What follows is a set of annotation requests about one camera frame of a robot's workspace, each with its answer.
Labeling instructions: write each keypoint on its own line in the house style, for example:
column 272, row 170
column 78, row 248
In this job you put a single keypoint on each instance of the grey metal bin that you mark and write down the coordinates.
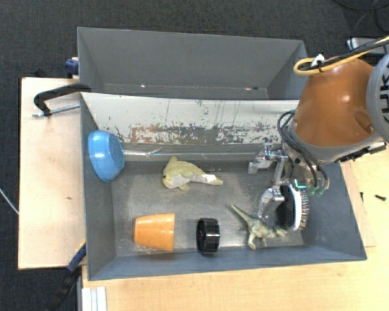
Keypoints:
column 181, row 63

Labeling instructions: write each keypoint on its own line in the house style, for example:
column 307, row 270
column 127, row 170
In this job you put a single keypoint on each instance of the green toy dinosaur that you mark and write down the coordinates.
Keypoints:
column 259, row 228

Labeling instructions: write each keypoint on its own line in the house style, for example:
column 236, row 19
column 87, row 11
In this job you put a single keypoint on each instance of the black cylinder on white bracket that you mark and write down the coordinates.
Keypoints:
column 286, row 210

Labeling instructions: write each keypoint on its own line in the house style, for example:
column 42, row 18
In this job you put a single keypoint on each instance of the yellow-green toy dolphin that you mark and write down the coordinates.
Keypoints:
column 181, row 173

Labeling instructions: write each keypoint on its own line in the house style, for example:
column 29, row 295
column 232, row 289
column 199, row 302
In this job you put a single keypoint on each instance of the black ribbed wheel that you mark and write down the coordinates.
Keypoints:
column 208, row 236

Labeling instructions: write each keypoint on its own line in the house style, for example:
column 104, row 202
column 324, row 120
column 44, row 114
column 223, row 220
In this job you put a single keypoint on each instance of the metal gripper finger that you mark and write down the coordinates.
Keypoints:
column 269, row 155
column 269, row 202

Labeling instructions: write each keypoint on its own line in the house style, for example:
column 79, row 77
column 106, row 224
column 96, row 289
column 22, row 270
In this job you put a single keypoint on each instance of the blue bowl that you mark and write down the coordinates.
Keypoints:
column 104, row 155

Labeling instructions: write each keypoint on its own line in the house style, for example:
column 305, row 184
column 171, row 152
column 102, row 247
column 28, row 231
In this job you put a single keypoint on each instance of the orange cup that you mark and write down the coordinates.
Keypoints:
column 155, row 232

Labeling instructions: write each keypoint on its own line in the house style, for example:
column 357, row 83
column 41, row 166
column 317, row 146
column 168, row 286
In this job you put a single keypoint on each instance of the small black screw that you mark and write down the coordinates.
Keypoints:
column 380, row 198

